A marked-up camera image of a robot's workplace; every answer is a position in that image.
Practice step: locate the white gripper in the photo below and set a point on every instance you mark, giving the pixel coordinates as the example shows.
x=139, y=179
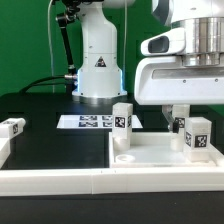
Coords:
x=165, y=81

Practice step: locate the white square table top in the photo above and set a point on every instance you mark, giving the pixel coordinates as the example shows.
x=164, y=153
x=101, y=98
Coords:
x=154, y=150

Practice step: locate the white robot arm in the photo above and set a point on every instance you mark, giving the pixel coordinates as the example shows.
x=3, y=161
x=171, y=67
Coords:
x=184, y=65

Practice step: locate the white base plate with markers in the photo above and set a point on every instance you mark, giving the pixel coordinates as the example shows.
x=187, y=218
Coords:
x=85, y=122

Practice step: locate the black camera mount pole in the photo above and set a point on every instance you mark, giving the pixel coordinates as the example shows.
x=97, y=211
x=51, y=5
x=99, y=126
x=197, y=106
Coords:
x=63, y=19

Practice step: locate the white U-shaped fence wall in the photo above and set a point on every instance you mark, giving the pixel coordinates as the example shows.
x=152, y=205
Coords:
x=106, y=180

